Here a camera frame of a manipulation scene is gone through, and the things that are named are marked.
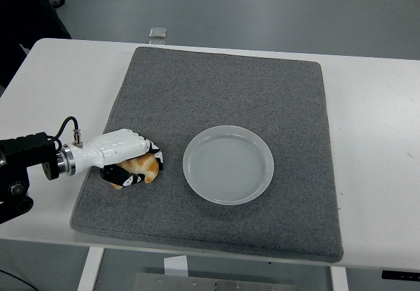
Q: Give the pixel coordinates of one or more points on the croissant bread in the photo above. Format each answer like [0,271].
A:
[148,167]

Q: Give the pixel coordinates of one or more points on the person's leg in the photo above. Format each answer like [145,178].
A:
[26,25]

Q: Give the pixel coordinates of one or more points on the small square silver floor fitting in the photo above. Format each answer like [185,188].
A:
[158,33]

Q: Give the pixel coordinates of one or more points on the black table control panel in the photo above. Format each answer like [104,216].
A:
[400,275]

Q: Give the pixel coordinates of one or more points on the round grey plate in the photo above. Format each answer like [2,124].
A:
[228,166]

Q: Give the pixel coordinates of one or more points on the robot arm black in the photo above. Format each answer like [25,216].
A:
[26,159]

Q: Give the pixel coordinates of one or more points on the grey felt mat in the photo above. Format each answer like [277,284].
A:
[213,90]

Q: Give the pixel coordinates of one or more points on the white table leg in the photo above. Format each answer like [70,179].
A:
[89,269]
[339,279]

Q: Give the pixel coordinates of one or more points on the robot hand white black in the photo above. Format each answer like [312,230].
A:
[111,148]

